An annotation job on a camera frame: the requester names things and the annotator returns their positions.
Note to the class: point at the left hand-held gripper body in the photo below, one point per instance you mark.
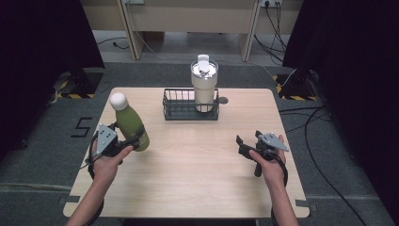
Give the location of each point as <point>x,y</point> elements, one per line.
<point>106,141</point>

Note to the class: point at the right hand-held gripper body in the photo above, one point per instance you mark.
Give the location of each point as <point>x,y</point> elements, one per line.
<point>272,141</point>

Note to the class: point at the green bottle with white cap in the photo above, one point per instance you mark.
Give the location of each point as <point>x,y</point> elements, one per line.
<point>130,125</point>

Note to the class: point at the cream tumbler with lid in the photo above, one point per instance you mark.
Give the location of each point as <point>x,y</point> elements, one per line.
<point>204,84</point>

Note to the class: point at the person's left hand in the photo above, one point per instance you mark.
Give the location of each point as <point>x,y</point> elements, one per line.
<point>108,168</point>

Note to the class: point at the person's right hand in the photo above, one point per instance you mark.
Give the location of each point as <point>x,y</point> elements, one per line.
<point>273,172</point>

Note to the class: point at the black tape floor mark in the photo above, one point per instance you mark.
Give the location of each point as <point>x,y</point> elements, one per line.
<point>82,127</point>

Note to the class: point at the grey round table grommet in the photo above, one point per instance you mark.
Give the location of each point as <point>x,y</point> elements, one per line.
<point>223,100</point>

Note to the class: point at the black stand base striped tape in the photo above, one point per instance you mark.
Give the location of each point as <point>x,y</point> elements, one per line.
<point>81,83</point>
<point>298,89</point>

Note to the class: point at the grey tape piece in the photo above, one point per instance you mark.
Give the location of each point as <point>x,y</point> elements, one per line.
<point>306,204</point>
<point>70,199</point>

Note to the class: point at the dark curtain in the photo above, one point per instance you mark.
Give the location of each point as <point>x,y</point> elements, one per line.
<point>360,78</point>
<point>37,62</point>

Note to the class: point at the white power strip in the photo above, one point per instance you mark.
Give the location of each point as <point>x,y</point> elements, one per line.
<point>134,1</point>

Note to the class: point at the beige wooden desk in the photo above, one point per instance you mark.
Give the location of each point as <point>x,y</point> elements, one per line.
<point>175,15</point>

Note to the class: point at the white wall socket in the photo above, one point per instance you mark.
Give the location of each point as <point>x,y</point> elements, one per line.
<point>271,2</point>

